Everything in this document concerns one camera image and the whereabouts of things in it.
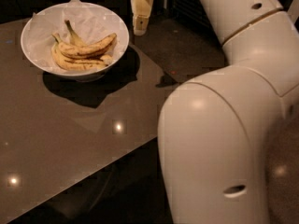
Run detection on yellow spotted banana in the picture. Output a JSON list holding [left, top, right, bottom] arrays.
[[52, 33, 117, 59]]

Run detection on white paper bowl liner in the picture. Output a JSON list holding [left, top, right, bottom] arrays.
[[28, 0, 126, 74]]

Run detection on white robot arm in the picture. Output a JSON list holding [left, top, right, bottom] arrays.
[[158, 0, 299, 224]]

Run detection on bottom yellow banana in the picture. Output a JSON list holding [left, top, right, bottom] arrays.
[[51, 44, 113, 71]]

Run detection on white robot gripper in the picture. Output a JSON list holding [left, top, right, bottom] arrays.
[[131, 0, 153, 36]]

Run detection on white ceramic bowl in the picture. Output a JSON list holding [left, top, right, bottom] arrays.
[[20, 2, 130, 83]]

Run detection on back yellow banana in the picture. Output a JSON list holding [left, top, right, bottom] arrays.
[[64, 20, 86, 47]]

